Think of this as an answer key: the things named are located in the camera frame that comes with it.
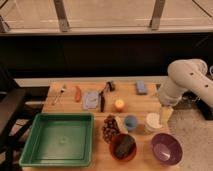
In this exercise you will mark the white lidded jar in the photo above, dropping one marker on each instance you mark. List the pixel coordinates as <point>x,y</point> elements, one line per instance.
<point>152,123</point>

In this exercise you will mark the blue sponge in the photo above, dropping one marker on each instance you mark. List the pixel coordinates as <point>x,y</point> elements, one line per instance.
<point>141,88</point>

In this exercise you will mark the pine cone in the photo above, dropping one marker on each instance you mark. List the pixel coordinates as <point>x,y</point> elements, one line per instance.
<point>110,128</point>

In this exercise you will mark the black chair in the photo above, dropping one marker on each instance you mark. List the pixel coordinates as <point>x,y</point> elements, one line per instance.
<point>16,116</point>

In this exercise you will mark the blue plastic cup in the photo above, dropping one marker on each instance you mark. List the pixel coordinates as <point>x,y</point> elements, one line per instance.
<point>131,122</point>

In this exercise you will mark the green plastic tray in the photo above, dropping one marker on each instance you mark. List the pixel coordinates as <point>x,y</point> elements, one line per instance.
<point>59,140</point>

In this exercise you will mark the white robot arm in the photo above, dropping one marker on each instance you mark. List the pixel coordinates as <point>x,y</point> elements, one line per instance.
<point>184,75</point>

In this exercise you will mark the purple bowl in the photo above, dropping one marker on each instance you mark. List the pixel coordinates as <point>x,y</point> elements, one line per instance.
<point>166,149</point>

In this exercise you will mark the light blue towel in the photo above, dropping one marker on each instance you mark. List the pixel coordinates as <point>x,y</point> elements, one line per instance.
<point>90,100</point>

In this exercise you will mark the orange fruit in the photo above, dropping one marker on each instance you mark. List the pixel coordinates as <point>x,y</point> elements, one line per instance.
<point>119,105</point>

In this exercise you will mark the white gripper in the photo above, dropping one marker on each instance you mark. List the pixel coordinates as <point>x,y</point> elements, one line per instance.
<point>167,100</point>

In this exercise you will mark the dark sponge in bowl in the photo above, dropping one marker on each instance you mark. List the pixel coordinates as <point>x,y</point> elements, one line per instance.
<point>125,147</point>

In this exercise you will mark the orange bowl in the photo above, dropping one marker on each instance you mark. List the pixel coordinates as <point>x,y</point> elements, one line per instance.
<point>115,141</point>

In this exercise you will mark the orange carrot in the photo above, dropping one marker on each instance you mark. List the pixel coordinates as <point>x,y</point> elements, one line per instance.
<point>78,94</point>

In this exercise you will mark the cream wooden block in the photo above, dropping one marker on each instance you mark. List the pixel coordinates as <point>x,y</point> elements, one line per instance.
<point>120,125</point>

